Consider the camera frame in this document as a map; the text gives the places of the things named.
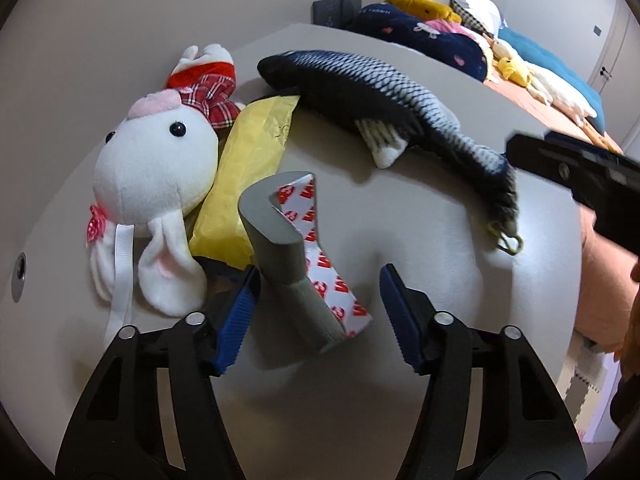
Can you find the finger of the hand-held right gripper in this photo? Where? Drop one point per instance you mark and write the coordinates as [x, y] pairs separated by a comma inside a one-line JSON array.
[[550, 165], [580, 142]]

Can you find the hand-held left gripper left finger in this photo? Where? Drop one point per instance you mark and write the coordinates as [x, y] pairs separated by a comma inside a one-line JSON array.
[[235, 327]]

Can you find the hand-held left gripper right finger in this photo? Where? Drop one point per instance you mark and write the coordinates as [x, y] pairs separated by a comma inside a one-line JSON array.
[[400, 322]]

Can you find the grey tape strip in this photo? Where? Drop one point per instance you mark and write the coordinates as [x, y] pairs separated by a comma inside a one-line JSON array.
[[280, 230]]

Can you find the person's right hand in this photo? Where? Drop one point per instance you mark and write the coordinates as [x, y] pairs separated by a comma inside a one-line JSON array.
[[632, 355]]

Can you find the white goose plush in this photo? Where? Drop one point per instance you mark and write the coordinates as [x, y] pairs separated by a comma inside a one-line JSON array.
[[560, 92]]

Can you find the bed with orange sheet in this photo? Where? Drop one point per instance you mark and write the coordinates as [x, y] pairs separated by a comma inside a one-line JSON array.
[[600, 270]]

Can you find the yellow duck plush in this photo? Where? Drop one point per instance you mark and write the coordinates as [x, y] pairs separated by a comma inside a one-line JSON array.
[[512, 70]]

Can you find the beige door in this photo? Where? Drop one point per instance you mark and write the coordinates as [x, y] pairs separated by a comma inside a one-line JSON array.
[[617, 45]]

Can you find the yellow padded packet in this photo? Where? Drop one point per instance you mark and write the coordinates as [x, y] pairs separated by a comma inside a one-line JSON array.
[[245, 175]]

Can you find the checkered pillow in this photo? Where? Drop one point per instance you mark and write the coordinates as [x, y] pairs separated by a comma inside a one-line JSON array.
[[475, 12]]

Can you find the pink cloth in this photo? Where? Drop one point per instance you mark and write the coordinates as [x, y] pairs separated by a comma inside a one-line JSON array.
[[452, 27]]

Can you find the white rabbit plush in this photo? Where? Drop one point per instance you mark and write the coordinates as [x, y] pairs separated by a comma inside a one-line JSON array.
[[150, 170]]

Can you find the navy patterned blanket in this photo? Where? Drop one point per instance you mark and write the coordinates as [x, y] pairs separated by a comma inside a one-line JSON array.
[[415, 40]]

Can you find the pink foam floor mat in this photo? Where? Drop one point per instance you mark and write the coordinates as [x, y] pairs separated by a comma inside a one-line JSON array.
[[585, 385]]

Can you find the dark fish plush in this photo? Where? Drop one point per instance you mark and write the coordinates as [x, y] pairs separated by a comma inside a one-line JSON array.
[[370, 90]]

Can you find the metal table grommet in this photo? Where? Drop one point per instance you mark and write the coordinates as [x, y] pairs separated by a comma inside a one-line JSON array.
[[20, 275]]

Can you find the black wall socket panel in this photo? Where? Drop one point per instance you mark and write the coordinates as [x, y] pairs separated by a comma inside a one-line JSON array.
[[336, 10]]

